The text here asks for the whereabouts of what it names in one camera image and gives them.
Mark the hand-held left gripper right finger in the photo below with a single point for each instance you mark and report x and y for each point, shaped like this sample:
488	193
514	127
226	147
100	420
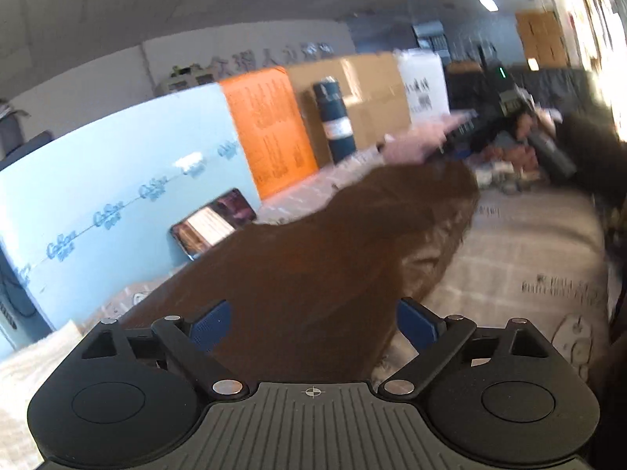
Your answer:
415	322

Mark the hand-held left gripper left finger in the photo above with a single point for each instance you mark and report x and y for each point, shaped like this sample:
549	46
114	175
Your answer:
211	327

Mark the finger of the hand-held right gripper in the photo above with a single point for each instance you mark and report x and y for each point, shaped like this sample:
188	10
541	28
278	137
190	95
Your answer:
453	139

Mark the pink garment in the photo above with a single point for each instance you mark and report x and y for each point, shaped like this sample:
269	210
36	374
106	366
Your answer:
411	147

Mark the brown garment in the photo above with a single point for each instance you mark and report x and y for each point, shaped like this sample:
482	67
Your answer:
318	264

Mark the pile of clothes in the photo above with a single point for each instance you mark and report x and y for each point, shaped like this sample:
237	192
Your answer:
504	166

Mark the person's right hand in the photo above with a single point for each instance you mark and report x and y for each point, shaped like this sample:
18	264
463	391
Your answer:
522	126

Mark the dark sofa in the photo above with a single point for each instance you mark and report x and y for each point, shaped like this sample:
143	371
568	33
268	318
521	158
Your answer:
563	83

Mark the white printed box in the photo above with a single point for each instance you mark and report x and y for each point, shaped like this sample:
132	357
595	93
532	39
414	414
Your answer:
423	85

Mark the stacked cardboard boxes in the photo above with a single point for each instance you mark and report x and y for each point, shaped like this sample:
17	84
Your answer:
541	39

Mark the large cardboard box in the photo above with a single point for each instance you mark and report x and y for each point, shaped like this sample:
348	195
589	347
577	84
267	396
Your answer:
372	98

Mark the smartphone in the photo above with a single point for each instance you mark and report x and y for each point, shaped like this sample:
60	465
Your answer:
210	225

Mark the ceiling light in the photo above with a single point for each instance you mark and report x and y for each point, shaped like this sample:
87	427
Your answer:
488	1

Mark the dark blue bottle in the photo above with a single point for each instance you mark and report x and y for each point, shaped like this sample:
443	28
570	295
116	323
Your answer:
335	122

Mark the printed bed sheet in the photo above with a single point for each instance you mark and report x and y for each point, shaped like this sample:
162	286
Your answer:
529	245

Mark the light blue foam board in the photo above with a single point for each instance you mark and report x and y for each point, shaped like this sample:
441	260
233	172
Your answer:
112	176

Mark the orange printed board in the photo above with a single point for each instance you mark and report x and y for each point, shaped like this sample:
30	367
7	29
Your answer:
267	132

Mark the white fluffy blanket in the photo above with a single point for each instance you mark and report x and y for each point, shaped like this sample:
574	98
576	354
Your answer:
29	377

